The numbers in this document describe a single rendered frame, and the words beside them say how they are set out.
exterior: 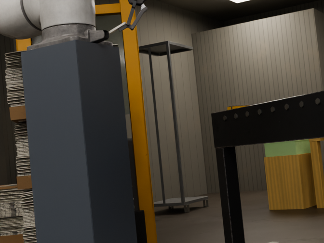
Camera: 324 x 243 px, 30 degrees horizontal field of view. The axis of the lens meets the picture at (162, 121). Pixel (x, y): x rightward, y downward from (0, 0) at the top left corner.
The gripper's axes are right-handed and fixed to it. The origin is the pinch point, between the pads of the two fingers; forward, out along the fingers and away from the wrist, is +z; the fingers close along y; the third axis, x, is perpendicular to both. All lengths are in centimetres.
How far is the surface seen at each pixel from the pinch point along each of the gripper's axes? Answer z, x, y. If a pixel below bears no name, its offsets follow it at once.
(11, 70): 36.7, -14.0, 2.8
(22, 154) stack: 49, -10, 28
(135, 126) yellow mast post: 1, 159, 37
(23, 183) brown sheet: 53, -10, 37
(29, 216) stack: 58, -10, 47
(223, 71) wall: -196, 698, 26
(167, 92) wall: -99, 651, 9
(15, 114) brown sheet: 43.3, -14.3, 16.0
